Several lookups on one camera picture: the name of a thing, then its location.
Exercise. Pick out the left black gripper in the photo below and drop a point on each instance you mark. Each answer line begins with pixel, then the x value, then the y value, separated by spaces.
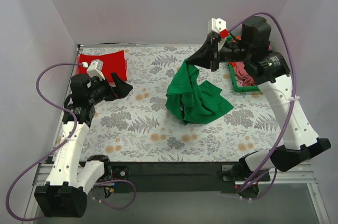
pixel 112 90

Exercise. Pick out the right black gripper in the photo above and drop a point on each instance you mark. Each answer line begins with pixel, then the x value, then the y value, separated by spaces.
pixel 214 55

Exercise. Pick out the green t shirt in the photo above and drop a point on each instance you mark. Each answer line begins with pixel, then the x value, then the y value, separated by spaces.
pixel 194 103

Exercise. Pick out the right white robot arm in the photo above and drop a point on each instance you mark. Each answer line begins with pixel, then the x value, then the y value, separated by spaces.
pixel 274 76

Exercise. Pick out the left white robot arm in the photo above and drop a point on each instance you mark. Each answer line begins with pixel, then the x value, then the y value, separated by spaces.
pixel 65 191

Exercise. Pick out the folded red t shirt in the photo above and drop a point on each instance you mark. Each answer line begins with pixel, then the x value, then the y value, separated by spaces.
pixel 105 63

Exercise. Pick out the floral table cloth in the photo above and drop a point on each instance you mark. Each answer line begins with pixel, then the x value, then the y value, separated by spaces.
pixel 139 128

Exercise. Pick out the pink t shirt in basket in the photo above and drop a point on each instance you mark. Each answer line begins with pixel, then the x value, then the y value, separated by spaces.
pixel 243 79

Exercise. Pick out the green plastic basket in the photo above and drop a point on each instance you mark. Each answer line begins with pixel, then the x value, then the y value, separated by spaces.
pixel 240 89

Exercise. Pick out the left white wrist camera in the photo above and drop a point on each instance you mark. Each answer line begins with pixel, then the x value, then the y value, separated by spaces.
pixel 94 69

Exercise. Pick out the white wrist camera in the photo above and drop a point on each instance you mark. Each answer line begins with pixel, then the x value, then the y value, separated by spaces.
pixel 218 26
pixel 94 69

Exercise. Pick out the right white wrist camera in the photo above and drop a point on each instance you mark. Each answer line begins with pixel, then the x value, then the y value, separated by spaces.
pixel 218 26

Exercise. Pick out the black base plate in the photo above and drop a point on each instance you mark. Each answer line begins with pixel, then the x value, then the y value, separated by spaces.
pixel 181 176

